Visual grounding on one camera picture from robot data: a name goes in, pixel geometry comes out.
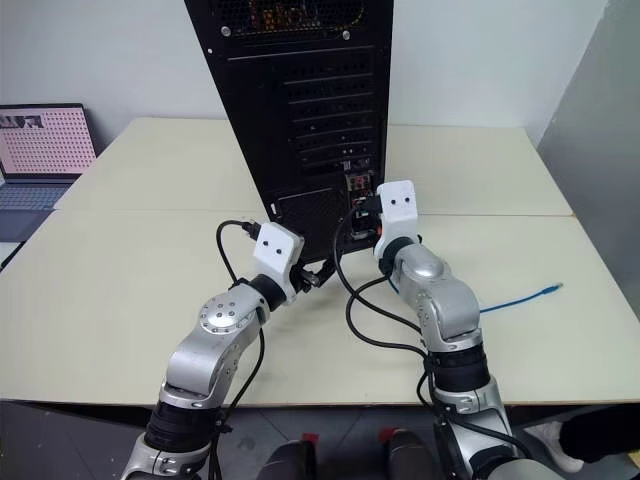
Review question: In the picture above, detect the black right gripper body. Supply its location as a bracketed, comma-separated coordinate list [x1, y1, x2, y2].
[350, 195, 384, 242]

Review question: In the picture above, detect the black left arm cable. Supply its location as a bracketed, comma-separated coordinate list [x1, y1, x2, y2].
[207, 219, 267, 480]

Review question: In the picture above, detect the grey partition panel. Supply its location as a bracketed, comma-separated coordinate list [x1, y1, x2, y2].
[536, 13, 640, 404]

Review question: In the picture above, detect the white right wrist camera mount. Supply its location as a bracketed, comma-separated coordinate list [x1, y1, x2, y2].
[373, 179, 422, 262]

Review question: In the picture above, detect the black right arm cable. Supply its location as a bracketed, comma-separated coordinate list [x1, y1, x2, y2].
[332, 208, 533, 464]

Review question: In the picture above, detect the open laptop with pink screen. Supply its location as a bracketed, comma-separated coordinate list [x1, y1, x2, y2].
[0, 103, 99, 242]

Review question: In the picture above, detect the dark rounded shape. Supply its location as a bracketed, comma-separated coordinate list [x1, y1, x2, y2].
[378, 427, 437, 480]
[255, 433, 318, 480]

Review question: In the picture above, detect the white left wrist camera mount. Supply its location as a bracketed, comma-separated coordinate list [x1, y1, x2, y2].
[252, 222, 306, 306]

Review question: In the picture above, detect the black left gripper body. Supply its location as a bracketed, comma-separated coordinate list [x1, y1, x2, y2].
[293, 261, 321, 295]

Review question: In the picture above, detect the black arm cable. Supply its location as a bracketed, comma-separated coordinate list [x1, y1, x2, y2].
[332, 208, 533, 464]
[207, 219, 267, 480]

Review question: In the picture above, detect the black computer tower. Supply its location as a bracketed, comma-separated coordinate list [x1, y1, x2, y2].
[183, 0, 395, 265]

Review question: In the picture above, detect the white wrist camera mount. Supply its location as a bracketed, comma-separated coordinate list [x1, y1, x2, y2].
[252, 222, 306, 306]
[373, 179, 422, 262]

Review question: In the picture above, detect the blue ethernet cable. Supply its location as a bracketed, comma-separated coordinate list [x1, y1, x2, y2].
[384, 279, 564, 317]

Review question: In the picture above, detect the dark trouser leg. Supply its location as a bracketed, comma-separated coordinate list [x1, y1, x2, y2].
[558, 402, 640, 465]

